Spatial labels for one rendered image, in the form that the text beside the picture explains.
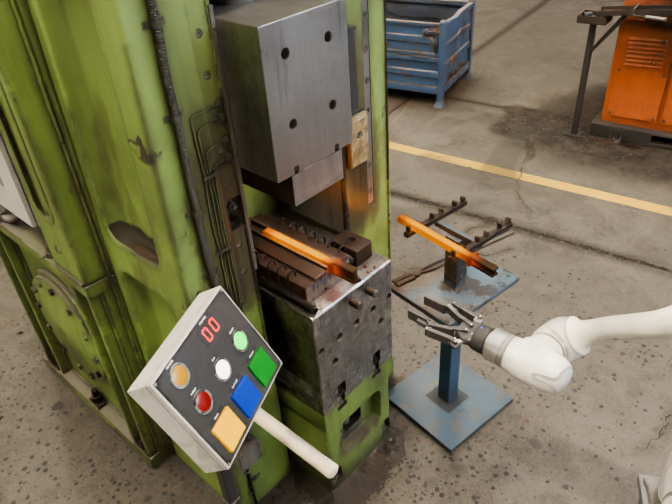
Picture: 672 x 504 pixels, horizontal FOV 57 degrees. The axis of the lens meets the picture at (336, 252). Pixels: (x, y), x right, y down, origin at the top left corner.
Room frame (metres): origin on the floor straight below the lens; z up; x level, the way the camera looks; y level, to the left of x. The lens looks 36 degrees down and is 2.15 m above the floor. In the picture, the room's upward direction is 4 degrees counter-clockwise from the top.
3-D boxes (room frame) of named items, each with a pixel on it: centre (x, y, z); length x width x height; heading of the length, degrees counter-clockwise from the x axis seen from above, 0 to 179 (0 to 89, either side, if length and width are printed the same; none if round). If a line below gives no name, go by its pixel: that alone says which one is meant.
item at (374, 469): (1.49, 0.00, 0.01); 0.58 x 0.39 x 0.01; 135
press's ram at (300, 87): (1.70, 0.15, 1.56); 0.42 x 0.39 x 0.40; 45
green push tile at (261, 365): (1.11, 0.21, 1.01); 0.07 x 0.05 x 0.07; 160
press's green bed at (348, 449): (1.71, 0.15, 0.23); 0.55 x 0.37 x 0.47; 45
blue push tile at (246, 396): (1.02, 0.25, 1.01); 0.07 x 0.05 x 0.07; 160
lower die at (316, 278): (1.67, 0.18, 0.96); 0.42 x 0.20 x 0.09; 45
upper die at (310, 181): (1.67, 0.18, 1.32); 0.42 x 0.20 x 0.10; 45
